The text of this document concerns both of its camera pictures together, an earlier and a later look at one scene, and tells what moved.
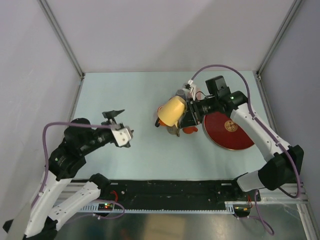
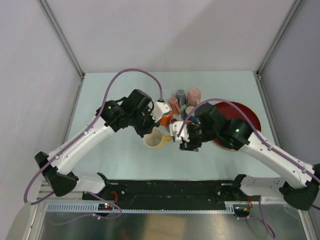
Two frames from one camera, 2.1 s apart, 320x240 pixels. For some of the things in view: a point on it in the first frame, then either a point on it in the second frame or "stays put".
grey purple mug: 180,92 stays put
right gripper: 192,116 → 190,145
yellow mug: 171,111 → 156,138
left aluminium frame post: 47,11 stays put
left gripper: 111,114 → 152,123
